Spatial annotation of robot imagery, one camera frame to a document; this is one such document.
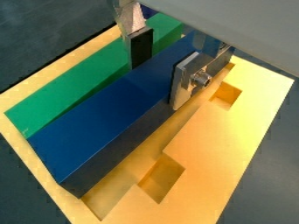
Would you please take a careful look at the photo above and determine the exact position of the yellow board with slots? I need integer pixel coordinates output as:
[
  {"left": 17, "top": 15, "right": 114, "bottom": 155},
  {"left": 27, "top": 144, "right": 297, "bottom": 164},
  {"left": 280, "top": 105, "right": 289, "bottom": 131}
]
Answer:
[{"left": 0, "top": 28, "right": 293, "bottom": 224}]

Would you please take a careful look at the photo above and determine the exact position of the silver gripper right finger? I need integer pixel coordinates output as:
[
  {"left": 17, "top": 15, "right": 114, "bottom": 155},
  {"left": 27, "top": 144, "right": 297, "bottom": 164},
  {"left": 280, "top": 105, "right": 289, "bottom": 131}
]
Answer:
[{"left": 169, "top": 31, "right": 234, "bottom": 110}]

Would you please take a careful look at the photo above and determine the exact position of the blue rectangular bar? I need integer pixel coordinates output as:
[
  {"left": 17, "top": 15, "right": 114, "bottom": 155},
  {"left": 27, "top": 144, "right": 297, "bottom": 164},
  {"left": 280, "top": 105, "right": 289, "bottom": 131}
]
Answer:
[{"left": 26, "top": 29, "right": 234, "bottom": 200}]

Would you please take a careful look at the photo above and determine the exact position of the green rectangular bar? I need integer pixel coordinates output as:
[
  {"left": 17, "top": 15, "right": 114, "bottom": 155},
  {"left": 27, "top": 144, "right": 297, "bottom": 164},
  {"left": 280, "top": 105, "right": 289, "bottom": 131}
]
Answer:
[{"left": 3, "top": 11, "right": 184, "bottom": 140}]

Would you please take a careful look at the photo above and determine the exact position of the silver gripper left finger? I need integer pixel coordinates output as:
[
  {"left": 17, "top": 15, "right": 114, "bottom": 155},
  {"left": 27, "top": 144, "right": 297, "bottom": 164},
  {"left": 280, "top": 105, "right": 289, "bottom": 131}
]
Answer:
[{"left": 106, "top": 0, "right": 153, "bottom": 68}]

